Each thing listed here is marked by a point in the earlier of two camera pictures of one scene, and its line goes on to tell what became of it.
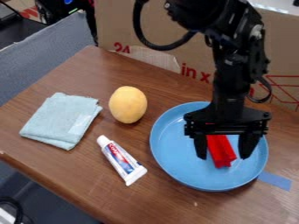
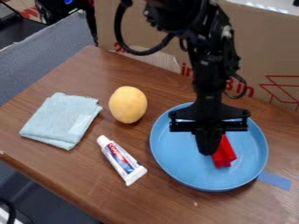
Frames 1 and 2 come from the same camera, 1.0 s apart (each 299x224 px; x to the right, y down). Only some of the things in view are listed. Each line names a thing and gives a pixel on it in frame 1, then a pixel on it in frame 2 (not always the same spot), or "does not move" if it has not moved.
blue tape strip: [275, 180] does not move
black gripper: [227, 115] to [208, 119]
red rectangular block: [221, 150] does not move
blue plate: [173, 151] does not move
